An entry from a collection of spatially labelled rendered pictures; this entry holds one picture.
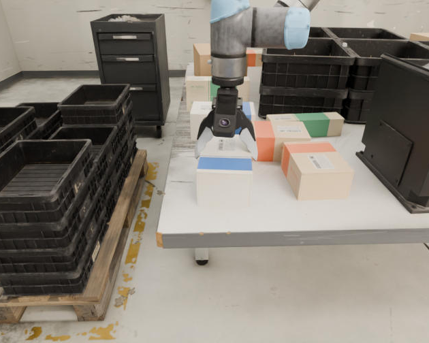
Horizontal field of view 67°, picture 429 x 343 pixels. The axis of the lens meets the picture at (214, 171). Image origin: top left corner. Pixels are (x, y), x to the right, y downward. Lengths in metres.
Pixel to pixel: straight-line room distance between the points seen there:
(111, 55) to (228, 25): 1.98
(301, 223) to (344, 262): 0.99
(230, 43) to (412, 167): 0.47
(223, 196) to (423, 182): 0.42
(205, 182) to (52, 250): 0.67
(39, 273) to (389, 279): 1.42
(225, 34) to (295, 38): 0.13
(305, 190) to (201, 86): 0.65
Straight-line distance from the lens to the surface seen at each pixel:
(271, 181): 0.84
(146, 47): 2.54
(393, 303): 1.61
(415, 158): 0.82
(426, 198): 0.84
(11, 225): 1.20
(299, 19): 0.69
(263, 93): 1.18
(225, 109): 0.68
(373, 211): 0.80
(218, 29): 0.68
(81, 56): 4.86
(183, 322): 1.39
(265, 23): 0.68
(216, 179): 0.70
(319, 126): 1.11
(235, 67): 0.69
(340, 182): 0.79
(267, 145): 0.90
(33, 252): 1.25
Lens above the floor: 1.14
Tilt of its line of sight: 31 degrees down
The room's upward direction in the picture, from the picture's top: straight up
